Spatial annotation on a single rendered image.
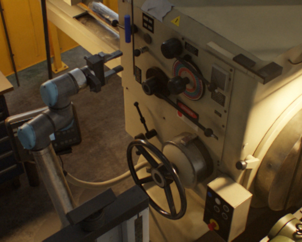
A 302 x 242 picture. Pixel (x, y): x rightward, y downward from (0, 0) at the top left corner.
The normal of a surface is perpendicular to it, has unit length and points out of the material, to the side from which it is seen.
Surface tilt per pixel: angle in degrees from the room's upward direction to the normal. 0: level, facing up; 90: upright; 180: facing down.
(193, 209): 0
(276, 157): 58
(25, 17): 90
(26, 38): 90
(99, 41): 0
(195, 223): 0
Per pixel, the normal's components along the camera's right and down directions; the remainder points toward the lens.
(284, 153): -0.60, -0.14
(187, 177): -0.36, 0.62
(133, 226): 0.62, 0.53
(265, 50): 0.00, -0.73
